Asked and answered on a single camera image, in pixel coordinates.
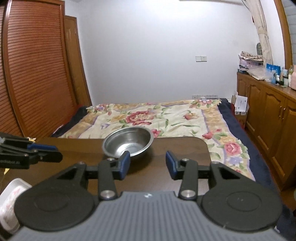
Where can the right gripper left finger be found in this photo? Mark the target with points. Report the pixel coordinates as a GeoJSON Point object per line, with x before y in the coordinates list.
{"type": "Point", "coordinates": [110, 170]}

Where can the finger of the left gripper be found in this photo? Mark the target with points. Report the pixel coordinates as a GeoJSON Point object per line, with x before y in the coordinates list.
{"type": "Point", "coordinates": [41, 147]}

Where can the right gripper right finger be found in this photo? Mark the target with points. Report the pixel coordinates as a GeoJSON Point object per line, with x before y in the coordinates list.
{"type": "Point", "coordinates": [185, 170]}

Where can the steel bowl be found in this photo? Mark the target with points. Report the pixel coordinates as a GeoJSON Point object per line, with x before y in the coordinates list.
{"type": "Point", "coordinates": [136, 139]}

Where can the floral tray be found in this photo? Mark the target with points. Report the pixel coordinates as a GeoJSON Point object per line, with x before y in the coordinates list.
{"type": "Point", "coordinates": [9, 195]}

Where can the yellow plush toy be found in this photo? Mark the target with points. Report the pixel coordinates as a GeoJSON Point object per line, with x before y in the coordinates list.
{"type": "Point", "coordinates": [5, 170]}

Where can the floral bedspread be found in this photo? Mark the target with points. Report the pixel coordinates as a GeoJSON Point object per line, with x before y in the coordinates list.
{"type": "Point", "coordinates": [186, 118]}

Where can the wooden louvered wardrobe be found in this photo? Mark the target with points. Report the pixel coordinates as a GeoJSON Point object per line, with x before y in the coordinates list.
{"type": "Point", "coordinates": [38, 91]}

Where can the white paper box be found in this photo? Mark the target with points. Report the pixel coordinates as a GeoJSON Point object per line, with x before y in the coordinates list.
{"type": "Point", "coordinates": [240, 104]}

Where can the wooden sideboard cabinet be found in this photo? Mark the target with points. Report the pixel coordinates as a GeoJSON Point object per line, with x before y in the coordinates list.
{"type": "Point", "coordinates": [271, 121]}

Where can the dark blue blanket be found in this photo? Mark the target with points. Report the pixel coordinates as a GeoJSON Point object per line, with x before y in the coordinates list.
{"type": "Point", "coordinates": [259, 168]}

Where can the stack of folded cloths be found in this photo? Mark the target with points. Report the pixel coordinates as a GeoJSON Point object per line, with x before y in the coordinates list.
{"type": "Point", "coordinates": [249, 61]}

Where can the blue box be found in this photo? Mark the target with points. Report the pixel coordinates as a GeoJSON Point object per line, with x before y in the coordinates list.
{"type": "Point", "coordinates": [273, 69]}

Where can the pink thermos jug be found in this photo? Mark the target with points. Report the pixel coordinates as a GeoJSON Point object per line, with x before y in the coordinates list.
{"type": "Point", "coordinates": [293, 78]}

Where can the beige curtain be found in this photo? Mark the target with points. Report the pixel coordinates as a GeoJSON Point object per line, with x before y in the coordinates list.
{"type": "Point", "coordinates": [256, 10]}

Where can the wall power strip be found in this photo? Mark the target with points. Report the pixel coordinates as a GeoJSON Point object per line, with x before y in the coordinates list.
{"type": "Point", "coordinates": [208, 96]}

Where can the wall switch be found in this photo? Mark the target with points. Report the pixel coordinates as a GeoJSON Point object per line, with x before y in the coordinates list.
{"type": "Point", "coordinates": [201, 58]}

